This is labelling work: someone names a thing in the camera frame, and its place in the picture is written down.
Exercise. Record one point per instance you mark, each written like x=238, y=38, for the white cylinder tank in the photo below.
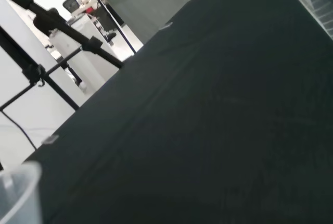
x=78, y=62

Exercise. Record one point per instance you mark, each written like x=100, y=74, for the black bench cloth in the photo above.
x=208, y=119

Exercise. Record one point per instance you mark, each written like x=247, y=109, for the clear tape clip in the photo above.
x=165, y=26
x=50, y=139

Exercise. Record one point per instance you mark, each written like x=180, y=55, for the thin dark pole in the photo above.
x=114, y=23

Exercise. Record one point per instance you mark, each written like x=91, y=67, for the black office chair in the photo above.
x=70, y=4

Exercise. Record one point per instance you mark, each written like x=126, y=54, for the clear plastic funnel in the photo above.
x=18, y=195

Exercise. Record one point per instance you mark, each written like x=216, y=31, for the pale ribbed panel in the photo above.
x=316, y=2

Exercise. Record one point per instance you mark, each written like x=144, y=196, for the black camera tripod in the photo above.
x=53, y=22

